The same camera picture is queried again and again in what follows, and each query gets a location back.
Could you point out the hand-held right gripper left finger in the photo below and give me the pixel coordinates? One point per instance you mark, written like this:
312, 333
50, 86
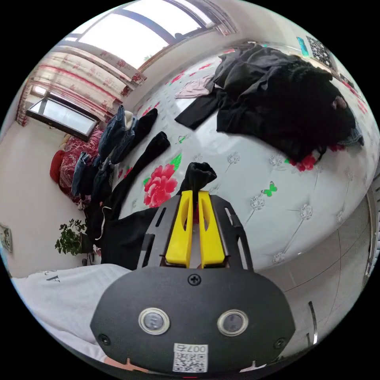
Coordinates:
179, 237

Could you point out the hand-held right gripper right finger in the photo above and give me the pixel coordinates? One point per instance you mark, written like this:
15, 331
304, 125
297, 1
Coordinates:
210, 237

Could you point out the bed with white floral sheet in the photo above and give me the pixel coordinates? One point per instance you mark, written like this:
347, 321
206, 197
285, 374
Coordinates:
255, 190

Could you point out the potted green plant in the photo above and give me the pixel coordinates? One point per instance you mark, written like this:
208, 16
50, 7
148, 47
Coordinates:
69, 239

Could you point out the pile of folded jeans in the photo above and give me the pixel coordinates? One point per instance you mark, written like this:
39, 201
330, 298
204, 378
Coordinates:
117, 142

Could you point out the red floral quilt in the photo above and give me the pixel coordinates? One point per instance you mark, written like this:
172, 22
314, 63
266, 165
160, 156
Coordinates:
78, 157

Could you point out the person's body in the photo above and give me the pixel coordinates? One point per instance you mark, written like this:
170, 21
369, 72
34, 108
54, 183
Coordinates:
62, 302

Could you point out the red pillow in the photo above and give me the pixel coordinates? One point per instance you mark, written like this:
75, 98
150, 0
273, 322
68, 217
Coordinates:
56, 165

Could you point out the pile of clothes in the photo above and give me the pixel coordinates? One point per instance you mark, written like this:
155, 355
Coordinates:
279, 107

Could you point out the dark framed mirror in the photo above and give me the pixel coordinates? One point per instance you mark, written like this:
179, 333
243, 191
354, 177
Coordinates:
63, 118

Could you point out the red floral curtain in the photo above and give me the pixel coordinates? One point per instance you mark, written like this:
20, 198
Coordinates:
83, 80

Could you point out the window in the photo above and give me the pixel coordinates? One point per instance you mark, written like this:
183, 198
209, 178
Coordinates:
142, 32

